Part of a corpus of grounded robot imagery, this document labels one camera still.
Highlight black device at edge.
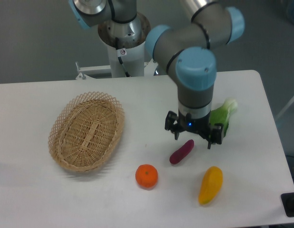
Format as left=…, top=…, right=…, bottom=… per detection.
left=281, top=192, right=294, bottom=218

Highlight black cable on pedestal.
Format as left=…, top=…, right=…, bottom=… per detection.
left=115, top=37, right=131, bottom=78

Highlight yellow mango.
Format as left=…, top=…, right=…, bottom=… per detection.
left=198, top=166, right=223, bottom=205

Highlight woven wicker basket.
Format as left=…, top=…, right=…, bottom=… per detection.
left=48, top=92, right=125, bottom=172

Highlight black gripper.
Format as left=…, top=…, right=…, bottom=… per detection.
left=165, top=111, right=223, bottom=149

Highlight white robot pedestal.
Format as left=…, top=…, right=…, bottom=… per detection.
left=98, top=12, right=151, bottom=78

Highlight orange tangerine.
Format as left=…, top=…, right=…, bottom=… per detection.
left=135, top=164, right=158, bottom=189

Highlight green bok choy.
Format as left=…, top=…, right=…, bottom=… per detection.
left=209, top=98, right=238, bottom=137

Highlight white metal base frame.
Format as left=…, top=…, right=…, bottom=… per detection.
left=75, top=59, right=166, bottom=80

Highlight purple sweet potato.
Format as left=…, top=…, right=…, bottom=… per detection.
left=169, top=139, right=195, bottom=165

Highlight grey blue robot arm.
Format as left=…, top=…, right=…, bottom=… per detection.
left=69, top=0, right=245, bottom=145

